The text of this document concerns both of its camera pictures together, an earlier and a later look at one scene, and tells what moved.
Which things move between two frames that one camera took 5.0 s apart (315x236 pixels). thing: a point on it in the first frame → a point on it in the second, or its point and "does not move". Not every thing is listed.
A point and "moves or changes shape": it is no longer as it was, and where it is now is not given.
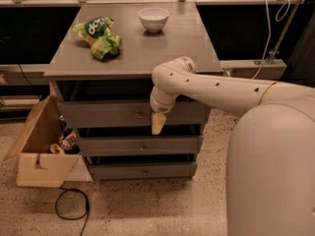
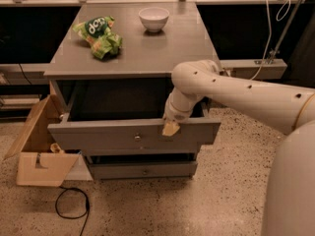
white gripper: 161,108 → 173,114
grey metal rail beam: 247,69 does not move
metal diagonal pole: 289,24 does not move
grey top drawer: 127,113 moves or changes shape
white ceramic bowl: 154,19 does not move
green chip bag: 97,34 does not move
